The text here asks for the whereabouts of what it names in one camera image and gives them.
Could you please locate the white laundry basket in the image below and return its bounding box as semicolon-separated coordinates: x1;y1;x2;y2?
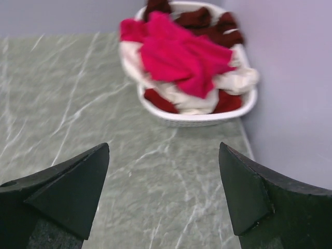
119;1;258;127

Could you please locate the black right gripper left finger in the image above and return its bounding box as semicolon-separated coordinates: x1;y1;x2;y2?
1;143;109;248

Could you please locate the magenta t shirt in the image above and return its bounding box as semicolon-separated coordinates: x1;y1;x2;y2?
120;11;236;99

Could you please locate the white red garment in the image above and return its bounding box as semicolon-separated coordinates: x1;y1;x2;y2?
119;41;259;115

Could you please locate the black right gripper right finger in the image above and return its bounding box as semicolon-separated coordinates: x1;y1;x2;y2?
219;143;331;248

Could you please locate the dark red t shirt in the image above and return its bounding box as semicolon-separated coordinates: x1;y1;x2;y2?
142;0;244;49

